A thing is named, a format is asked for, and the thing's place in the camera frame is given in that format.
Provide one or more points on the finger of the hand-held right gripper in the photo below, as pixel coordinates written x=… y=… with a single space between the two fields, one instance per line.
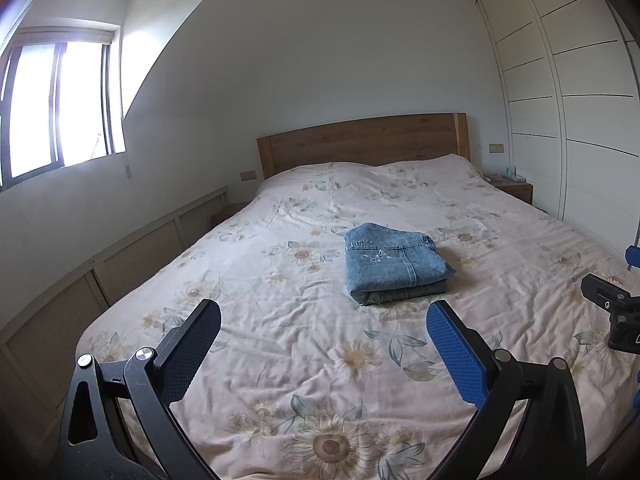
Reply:
x=607 y=295
x=634 y=256

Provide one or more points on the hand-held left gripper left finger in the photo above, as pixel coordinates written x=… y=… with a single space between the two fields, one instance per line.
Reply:
x=197 y=345

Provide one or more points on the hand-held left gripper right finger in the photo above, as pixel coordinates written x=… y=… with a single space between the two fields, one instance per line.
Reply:
x=457 y=355

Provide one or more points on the bed with floral sheet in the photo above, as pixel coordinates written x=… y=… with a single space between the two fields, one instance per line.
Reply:
x=310 y=300

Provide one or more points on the window with dark frame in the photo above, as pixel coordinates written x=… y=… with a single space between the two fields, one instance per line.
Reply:
x=75 y=100

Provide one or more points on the wooden headboard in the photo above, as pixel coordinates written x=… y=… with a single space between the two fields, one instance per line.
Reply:
x=360 y=145

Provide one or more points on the white built-in wardrobe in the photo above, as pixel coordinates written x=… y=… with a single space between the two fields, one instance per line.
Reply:
x=575 y=85

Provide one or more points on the beige wall switch plate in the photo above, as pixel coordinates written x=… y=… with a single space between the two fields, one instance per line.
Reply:
x=496 y=148
x=248 y=175

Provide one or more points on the wooden nightstand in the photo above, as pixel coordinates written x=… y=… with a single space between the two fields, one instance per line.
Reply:
x=515 y=190

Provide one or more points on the blue denim jacket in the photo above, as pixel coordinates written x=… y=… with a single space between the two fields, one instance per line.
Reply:
x=390 y=260

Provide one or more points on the white louvred radiator cover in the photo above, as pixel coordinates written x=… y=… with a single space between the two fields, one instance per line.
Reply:
x=125 y=265

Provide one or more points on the glass nightstand ornament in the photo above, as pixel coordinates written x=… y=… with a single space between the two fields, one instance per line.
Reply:
x=515 y=174

